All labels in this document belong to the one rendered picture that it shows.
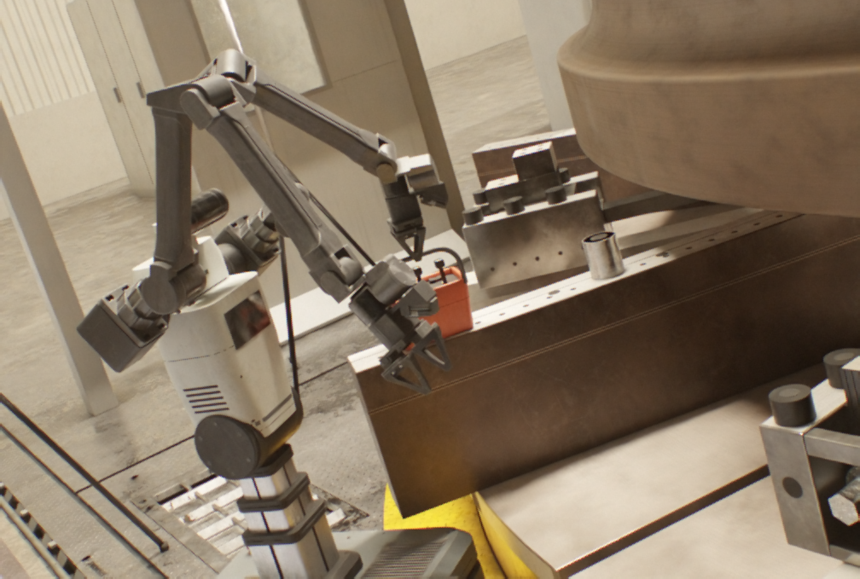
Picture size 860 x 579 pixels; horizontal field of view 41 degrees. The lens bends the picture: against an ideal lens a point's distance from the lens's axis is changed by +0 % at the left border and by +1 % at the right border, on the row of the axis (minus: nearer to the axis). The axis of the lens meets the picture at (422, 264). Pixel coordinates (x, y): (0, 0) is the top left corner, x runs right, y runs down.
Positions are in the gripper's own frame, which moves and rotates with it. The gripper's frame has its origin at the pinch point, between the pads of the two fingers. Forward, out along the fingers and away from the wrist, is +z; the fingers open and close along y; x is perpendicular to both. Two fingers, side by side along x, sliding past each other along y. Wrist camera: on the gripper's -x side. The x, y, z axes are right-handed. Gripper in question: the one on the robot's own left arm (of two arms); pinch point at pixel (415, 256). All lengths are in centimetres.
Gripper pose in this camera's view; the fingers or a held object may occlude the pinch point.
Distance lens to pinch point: 255.5
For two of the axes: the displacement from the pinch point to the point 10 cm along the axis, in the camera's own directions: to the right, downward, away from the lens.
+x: -9.4, 3.2, -1.4
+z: 2.8, 9.3, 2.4
